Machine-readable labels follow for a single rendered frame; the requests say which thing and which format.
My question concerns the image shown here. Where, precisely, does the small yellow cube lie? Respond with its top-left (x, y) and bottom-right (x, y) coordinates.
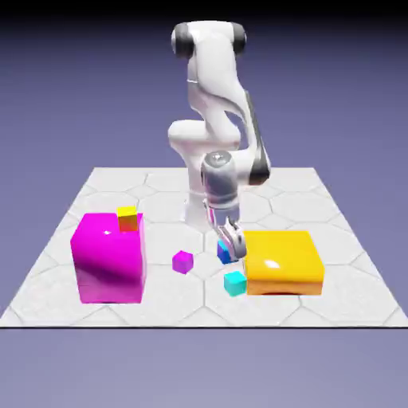
top-left (116, 206), bottom-right (139, 233)

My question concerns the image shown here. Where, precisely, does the large magenta box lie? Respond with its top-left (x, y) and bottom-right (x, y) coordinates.
top-left (69, 212), bottom-right (147, 304)

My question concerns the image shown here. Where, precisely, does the small blue cube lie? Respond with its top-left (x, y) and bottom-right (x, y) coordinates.
top-left (217, 240), bottom-right (239, 265)

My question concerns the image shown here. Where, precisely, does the small cyan cube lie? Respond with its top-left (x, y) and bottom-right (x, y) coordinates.
top-left (223, 271), bottom-right (248, 297)

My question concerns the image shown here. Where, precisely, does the large yellow box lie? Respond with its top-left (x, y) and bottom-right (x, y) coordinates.
top-left (241, 229), bottom-right (326, 296)

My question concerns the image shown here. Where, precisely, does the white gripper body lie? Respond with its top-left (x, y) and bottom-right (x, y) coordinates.
top-left (215, 216), bottom-right (248, 261)

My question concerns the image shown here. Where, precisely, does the small purple cube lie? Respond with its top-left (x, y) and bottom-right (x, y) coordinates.
top-left (171, 250), bottom-right (194, 275)

